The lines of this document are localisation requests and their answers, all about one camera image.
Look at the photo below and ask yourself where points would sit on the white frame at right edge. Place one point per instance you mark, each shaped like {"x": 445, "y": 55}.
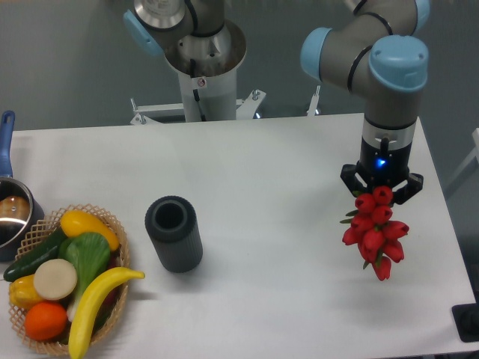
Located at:
{"x": 464, "y": 170}

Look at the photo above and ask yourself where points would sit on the black device at table edge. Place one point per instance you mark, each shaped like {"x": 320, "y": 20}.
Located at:
{"x": 466, "y": 321}

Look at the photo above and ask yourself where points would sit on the woven wicker basket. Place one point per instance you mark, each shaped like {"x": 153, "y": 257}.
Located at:
{"x": 111, "y": 309}

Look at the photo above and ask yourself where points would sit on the dark grey ribbed vase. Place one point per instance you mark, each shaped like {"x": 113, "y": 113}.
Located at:
{"x": 172, "y": 225}

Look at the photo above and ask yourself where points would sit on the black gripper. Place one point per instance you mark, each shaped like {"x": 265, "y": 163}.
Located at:
{"x": 376, "y": 168}

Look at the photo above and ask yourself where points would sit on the yellow squash toy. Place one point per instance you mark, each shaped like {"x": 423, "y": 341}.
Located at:
{"x": 76, "y": 222}

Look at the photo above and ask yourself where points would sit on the red tulip bouquet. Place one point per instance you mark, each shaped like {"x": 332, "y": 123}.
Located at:
{"x": 373, "y": 231}

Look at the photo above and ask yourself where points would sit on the orange plastic fruit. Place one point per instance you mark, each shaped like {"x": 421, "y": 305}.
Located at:
{"x": 45, "y": 320}

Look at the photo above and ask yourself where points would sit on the beige round disc toy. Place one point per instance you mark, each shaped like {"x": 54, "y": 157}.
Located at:
{"x": 55, "y": 279}

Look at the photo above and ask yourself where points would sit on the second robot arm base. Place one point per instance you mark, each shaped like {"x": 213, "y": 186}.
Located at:
{"x": 203, "y": 48}

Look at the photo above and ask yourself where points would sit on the dark green cucumber toy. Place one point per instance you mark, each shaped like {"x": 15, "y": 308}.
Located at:
{"x": 28, "y": 263}

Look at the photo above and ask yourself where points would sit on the yellow plastic banana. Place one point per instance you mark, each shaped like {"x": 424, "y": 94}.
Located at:
{"x": 82, "y": 325}

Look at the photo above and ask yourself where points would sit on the white metal mounting frame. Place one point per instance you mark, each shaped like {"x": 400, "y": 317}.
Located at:
{"x": 251, "y": 107}

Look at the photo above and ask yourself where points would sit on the green bok choy toy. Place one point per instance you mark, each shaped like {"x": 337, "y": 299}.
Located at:
{"x": 89, "y": 253}

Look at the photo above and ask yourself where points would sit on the blue handled saucepan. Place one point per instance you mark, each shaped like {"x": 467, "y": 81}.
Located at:
{"x": 19, "y": 210}

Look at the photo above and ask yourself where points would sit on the yellow bell pepper toy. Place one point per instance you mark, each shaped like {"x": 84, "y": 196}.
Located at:
{"x": 23, "y": 294}

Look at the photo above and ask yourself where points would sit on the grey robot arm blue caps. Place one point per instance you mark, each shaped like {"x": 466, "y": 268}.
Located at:
{"x": 378, "y": 58}

